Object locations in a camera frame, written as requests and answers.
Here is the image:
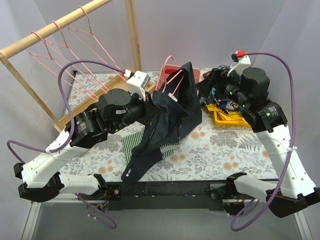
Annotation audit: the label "pink wire hanger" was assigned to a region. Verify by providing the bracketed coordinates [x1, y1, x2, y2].
[43, 21, 110, 92]
[29, 31, 100, 102]
[161, 55, 183, 91]
[67, 6, 123, 75]

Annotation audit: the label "dark navy shorts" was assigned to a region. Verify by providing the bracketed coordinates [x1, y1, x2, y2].
[121, 62, 202, 184]

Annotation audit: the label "green white striped shorts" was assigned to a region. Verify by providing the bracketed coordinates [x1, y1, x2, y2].
[121, 131, 181, 163]

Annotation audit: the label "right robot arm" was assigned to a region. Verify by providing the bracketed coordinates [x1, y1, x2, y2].
[196, 67, 320, 218]

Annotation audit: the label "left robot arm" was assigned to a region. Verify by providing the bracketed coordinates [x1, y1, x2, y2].
[13, 88, 158, 203]

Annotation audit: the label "colourful comic print shorts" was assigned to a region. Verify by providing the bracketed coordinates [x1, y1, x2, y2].
[197, 65, 245, 112]

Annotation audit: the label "yellow plastic tray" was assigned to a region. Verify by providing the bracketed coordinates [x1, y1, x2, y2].
[205, 103, 251, 128]

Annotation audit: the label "pink divided organizer box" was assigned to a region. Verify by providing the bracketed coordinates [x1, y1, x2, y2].
[155, 64, 201, 91]

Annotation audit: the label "wooden clothes rack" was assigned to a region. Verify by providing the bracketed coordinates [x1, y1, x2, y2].
[0, 0, 156, 133]

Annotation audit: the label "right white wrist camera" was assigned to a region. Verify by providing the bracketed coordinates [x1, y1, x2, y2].
[227, 50, 252, 77]

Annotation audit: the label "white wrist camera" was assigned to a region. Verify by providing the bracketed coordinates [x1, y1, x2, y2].
[227, 50, 252, 77]
[124, 69, 151, 101]

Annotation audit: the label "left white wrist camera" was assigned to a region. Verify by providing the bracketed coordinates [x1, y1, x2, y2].
[124, 69, 151, 101]

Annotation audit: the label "aluminium frame rail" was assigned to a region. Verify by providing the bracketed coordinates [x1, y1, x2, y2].
[20, 179, 313, 240]

